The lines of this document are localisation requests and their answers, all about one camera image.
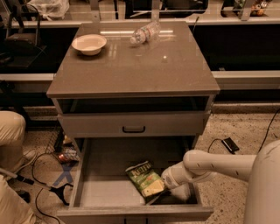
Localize green jalapeno chip bag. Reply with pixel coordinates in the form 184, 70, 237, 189
125, 161, 165, 205

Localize closed grey top drawer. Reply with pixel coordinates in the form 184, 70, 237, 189
58, 112, 210, 138

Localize clear plastic water bottle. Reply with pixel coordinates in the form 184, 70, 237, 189
130, 21, 161, 45

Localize black chair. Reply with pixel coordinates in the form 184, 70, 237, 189
0, 4, 46, 70

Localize wire basket with items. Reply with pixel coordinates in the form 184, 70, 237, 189
45, 128, 80, 164

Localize black floor cable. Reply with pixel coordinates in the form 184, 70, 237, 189
207, 108, 280, 154

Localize white paper bowl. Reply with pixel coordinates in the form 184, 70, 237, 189
72, 34, 107, 56

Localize black power adapter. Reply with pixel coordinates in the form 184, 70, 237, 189
221, 137, 239, 154

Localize black grabber tool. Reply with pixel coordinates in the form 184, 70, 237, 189
0, 168, 73, 206

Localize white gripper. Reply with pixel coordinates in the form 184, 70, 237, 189
143, 162, 194, 197

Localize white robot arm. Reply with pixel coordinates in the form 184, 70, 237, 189
161, 140, 280, 224

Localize open grey middle drawer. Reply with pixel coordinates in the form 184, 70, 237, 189
57, 136, 214, 224

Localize person's beige trouser leg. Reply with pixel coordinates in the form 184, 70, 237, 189
0, 111, 36, 224

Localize grey drawer cabinet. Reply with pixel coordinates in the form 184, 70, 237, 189
46, 20, 221, 224

